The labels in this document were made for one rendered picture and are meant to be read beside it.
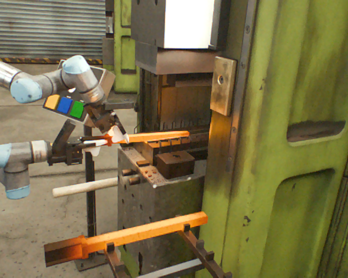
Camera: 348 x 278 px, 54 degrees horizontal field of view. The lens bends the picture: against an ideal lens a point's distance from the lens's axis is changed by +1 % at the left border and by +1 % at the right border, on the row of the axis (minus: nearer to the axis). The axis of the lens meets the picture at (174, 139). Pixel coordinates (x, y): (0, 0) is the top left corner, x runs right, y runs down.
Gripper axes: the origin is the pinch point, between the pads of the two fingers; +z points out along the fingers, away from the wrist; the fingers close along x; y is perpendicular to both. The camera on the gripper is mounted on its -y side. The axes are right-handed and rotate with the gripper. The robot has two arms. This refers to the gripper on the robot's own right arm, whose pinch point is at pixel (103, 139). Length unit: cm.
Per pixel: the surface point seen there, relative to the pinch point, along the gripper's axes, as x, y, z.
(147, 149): 2.7, 5.0, 17.2
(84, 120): -37.5, 4.4, 2.5
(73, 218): -104, 101, 10
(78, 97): -47.9, -3.9, 2.6
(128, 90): -450, 89, 186
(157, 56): 7.7, -31.5, 16.5
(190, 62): 7.7, -29.7, 30.0
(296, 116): 42, -18, 50
